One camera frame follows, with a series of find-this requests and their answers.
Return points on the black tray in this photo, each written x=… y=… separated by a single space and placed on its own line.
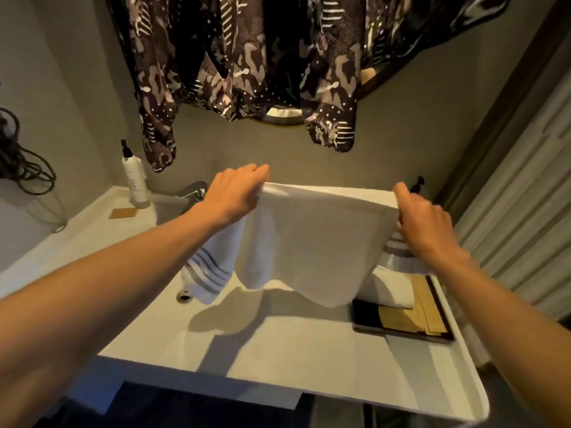
x=363 y=318

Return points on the dark patterned hanging garment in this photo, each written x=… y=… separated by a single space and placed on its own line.
x=250 y=53

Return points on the long kraft paper packet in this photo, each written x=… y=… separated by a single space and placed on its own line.
x=439 y=316
x=421 y=298

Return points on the round dark wall mirror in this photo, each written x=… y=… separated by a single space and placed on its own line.
x=281 y=116

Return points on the person's right hand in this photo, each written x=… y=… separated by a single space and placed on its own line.
x=424 y=231

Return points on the chrome sink drain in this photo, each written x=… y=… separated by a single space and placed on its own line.
x=184 y=296

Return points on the large striped white towel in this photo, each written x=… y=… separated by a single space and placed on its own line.
x=312 y=240

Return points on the small plain white towel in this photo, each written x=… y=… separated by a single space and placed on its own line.
x=392 y=289

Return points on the small tan soap packet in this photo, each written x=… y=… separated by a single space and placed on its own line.
x=123 y=213

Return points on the person's left hand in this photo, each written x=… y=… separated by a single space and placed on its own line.
x=232 y=196

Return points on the chrome faucet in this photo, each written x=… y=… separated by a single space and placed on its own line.
x=192 y=191

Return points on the person's left forearm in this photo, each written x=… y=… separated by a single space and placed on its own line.
x=98 y=298

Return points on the person's right forearm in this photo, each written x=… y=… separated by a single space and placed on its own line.
x=513 y=329

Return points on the square kraft paper packet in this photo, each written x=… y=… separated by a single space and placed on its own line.
x=397 y=320

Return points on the white pump bottle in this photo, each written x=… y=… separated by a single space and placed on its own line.
x=136 y=178
x=417 y=184

